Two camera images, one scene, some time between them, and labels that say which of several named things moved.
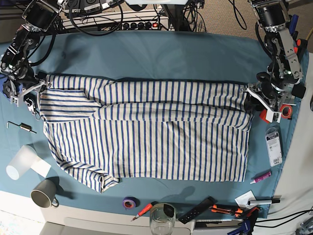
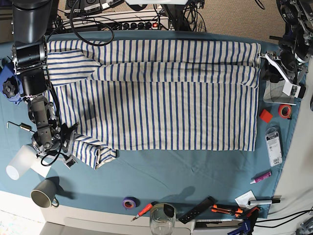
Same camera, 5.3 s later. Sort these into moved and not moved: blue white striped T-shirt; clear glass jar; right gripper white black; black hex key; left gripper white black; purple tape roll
Moved: right gripper white black; left gripper white black
Not moved: blue white striped T-shirt; purple tape roll; black hex key; clear glass jar
